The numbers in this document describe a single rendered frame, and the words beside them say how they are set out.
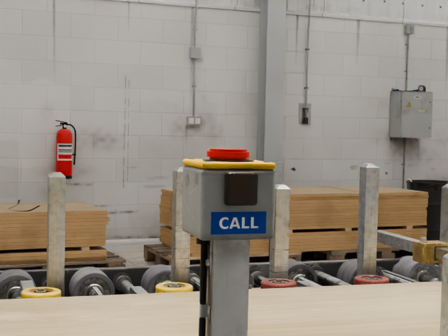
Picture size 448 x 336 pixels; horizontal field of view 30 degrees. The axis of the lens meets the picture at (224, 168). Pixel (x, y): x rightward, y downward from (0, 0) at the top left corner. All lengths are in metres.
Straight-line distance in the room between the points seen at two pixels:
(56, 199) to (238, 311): 1.09
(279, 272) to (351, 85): 7.21
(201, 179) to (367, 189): 1.33
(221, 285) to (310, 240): 6.71
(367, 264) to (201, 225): 1.35
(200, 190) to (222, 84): 7.70
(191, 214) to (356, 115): 8.40
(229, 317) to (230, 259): 0.05
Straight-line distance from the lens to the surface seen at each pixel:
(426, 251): 2.13
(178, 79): 8.27
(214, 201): 0.74
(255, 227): 0.75
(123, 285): 2.32
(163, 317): 1.55
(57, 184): 1.83
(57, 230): 1.84
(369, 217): 2.05
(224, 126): 8.44
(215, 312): 0.78
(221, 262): 0.77
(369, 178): 2.04
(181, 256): 1.90
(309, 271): 2.45
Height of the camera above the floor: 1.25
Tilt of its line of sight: 3 degrees down
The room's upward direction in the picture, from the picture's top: 1 degrees clockwise
